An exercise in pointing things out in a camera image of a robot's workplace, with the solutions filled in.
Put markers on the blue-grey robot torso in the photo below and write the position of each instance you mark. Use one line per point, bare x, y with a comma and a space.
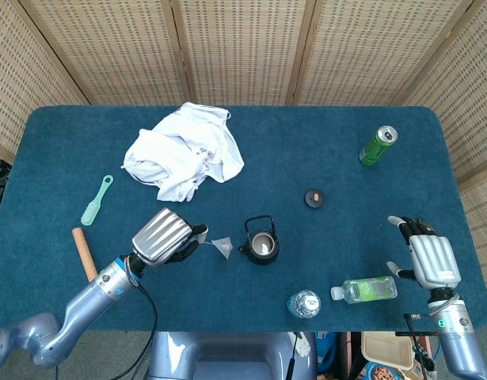
227, 356

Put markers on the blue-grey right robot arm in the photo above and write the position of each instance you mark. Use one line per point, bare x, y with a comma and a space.
459, 344

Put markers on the woven folding screen wooden frame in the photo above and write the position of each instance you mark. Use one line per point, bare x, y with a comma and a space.
243, 47

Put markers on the blue plastic package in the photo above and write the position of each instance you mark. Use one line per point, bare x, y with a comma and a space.
326, 350

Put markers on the tea bag with green tag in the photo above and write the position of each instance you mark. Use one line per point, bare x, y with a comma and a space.
224, 247

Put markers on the wooden rolling pin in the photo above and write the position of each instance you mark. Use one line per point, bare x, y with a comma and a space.
84, 251

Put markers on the beige takeout box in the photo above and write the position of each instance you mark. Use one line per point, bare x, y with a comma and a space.
385, 350

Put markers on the cookie box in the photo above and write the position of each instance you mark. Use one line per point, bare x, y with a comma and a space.
379, 373

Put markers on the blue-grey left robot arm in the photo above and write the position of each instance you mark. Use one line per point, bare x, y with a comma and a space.
84, 305

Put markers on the blue felt table mat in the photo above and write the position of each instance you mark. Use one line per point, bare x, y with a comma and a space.
227, 293

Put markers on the clear water bottle white cap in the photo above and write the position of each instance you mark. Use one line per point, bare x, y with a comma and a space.
303, 305

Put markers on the green energy drink can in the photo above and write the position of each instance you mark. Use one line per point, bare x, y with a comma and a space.
374, 151

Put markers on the mint green hairbrush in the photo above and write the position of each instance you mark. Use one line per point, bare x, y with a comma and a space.
93, 207

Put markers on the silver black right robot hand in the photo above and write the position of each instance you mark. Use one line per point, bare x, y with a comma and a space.
435, 261

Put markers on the black cast iron teapot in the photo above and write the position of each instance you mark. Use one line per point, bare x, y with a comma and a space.
254, 259

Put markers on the crumpled white cloth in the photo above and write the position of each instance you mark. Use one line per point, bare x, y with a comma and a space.
179, 154

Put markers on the clear bottle green label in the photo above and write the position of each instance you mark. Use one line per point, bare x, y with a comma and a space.
366, 289

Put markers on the black teapot lid orange knob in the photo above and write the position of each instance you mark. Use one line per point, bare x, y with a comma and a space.
315, 198

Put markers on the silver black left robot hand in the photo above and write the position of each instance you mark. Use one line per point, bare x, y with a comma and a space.
160, 237

